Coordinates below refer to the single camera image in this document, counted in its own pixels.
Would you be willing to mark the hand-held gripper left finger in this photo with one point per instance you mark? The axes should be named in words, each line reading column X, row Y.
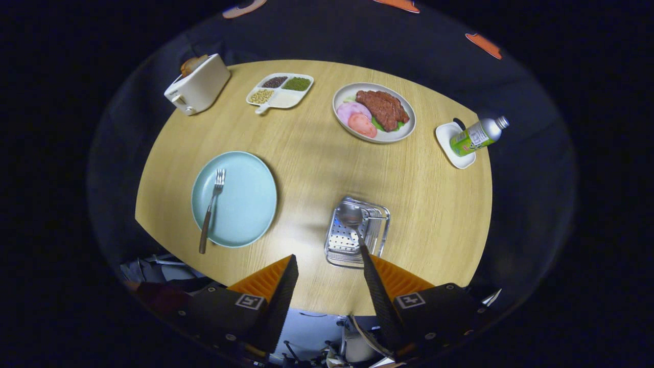
column 278, row 301

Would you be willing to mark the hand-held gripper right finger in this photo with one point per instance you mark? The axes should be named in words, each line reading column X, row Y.
column 380, row 301

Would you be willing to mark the metal perforated drain basket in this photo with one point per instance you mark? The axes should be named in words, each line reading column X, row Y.
column 342, row 245

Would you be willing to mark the light blue round plate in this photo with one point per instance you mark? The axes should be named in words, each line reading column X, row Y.
column 245, row 204

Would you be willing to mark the person's dark red clothing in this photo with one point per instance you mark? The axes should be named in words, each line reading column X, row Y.
column 153, row 299

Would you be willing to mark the white oval food plate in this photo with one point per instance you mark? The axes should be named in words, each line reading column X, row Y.
column 396, row 135

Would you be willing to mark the green lettuce leaf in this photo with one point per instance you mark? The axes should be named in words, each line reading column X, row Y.
column 379, row 125

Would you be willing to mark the salmon pink ham slice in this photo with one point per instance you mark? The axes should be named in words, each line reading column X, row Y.
column 363, row 125

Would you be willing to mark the white square coaster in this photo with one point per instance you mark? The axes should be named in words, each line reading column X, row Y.
column 445, row 135

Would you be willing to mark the silver bottle with green label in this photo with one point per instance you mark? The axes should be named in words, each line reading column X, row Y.
column 475, row 138

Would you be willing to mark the brown steak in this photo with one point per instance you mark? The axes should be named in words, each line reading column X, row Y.
column 383, row 107

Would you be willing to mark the pale pink ham slice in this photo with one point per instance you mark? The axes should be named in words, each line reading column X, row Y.
column 350, row 109

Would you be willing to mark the white divided dish with beans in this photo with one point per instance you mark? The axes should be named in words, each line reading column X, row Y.
column 286, row 98

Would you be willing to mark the white toaster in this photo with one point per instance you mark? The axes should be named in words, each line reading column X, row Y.
column 202, row 87

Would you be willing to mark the toasted bread slices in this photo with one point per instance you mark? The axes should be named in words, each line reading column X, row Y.
column 191, row 65

